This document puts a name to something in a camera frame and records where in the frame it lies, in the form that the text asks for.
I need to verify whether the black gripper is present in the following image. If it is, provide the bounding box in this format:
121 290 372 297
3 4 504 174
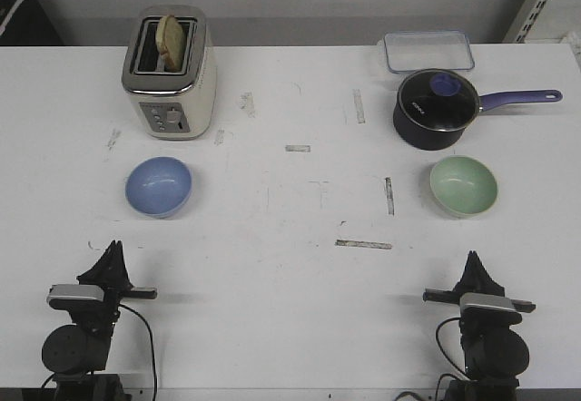
422 250 536 314
75 240 157 314

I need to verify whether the green bowl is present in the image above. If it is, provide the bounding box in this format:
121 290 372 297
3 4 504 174
428 155 498 218

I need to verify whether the blue bowl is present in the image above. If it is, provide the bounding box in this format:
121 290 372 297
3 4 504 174
124 156 192 219

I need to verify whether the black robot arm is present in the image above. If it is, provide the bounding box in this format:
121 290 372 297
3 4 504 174
422 250 536 400
41 240 158 400

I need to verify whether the dark blue saucepan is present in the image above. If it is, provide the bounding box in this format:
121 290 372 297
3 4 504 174
393 75 563 151

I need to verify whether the glass pot lid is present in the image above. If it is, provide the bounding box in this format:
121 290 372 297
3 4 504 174
398 69 480 132

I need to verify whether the cream and chrome toaster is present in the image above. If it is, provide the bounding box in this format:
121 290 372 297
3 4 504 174
122 5 217 140

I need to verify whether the clear plastic food container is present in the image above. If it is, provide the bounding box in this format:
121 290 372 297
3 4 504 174
378 30 475 74

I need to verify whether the slice of toast bread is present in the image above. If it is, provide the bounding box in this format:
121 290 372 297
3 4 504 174
155 15 186 73

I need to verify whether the white metal shelf rack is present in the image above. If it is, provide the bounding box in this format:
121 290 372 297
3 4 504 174
502 0 580 44

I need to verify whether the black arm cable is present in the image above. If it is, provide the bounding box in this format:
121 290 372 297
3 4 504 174
118 303 158 401
393 318 468 401

